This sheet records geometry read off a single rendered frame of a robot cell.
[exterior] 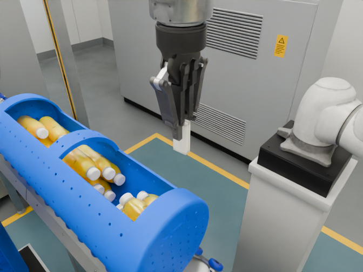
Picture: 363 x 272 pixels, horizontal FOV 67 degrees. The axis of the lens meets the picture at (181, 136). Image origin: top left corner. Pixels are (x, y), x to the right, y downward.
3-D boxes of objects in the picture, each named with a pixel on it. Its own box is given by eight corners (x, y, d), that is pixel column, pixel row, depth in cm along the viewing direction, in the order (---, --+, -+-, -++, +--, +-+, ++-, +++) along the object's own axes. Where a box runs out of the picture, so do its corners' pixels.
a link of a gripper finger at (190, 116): (173, 56, 44) (177, 53, 45) (175, 115, 51) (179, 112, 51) (193, 61, 42) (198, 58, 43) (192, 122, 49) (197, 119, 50)
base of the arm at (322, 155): (284, 124, 119) (287, 113, 116) (339, 143, 109) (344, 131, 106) (268, 144, 107) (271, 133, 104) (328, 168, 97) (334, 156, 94)
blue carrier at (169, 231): (65, 136, 135) (47, 82, 118) (208, 243, 87) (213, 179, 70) (4, 167, 118) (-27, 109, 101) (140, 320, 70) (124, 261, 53)
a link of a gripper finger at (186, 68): (190, 63, 41) (185, 66, 40) (188, 126, 48) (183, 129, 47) (169, 58, 43) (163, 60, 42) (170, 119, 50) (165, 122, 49)
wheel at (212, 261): (219, 259, 84) (215, 265, 83) (208, 255, 82) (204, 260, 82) (227, 267, 80) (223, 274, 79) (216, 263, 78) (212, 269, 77)
